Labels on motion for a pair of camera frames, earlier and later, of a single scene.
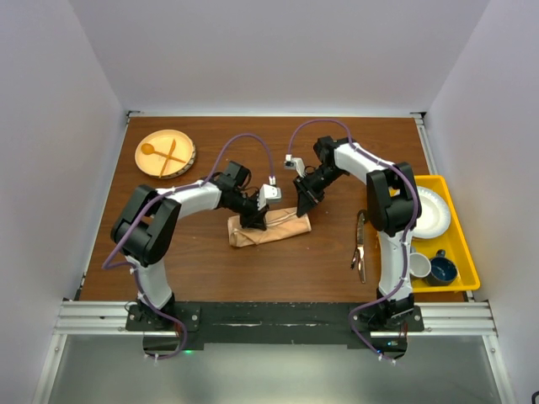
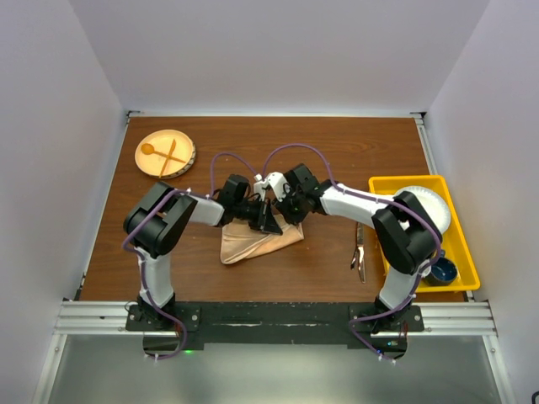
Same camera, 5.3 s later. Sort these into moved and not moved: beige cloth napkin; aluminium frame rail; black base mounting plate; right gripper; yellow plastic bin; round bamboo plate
Moved: right gripper; beige cloth napkin
Not moved: yellow plastic bin; black base mounting plate; aluminium frame rail; round bamboo plate
